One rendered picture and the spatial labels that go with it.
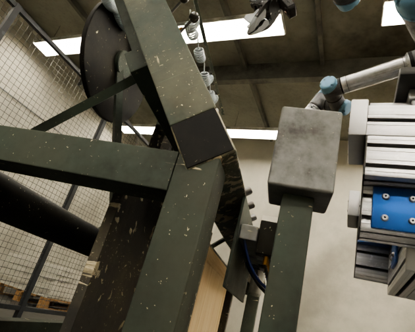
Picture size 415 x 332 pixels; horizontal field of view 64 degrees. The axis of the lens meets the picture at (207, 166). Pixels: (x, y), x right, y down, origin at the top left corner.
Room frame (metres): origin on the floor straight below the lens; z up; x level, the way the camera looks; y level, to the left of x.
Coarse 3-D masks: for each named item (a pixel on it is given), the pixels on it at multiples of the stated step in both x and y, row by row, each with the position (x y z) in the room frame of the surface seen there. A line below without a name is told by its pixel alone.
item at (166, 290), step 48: (0, 144) 0.77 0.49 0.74; (48, 144) 0.73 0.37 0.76; (96, 144) 0.69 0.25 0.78; (0, 192) 0.96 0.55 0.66; (144, 192) 0.69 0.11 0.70; (192, 192) 0.62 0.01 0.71; (96, 240) 0.79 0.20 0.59; (144, 240) 0.98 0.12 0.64; (192, 240) 0.61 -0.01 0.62; (96, 288) 0.82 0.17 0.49; (144, 288) 0.63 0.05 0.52; (192, 288) 0.66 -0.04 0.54
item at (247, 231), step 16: (240, 208) 0.84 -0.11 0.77; (240, 224) 0.86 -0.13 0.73; (272, 224) 0.86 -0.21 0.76; (240, 240) 0.89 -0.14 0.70; (256, 240) 0.86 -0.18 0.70; (272, 240) 0.86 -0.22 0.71; (240, 256) 0.98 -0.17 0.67; (256, 256) 0.93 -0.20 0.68; (240, 272) 1.06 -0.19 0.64; (256, 272) 1.24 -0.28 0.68; (240, 288) 1.14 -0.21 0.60; (256, 288) 1.24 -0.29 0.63
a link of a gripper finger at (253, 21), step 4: (256, 12) 0.80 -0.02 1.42; (264, 12) 0.79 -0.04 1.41; (244, 16) 0.82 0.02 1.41; (248, 16) 0.82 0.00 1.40; (252, 16) 0.81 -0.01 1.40; (260, 16) 0.79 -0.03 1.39; (264, 16) 0.80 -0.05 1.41; (248, 20) 0.81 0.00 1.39; (252, 20) 0.80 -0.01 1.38; (256, 20) 0.80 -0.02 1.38; (260, 20) 0.80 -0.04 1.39; (252, 24) 0.81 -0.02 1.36; (256, 24) 0.81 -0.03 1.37; (248, 28) 0.82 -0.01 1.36; (252, 28) 0.81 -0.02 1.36; (248, 32) 0.82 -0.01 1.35
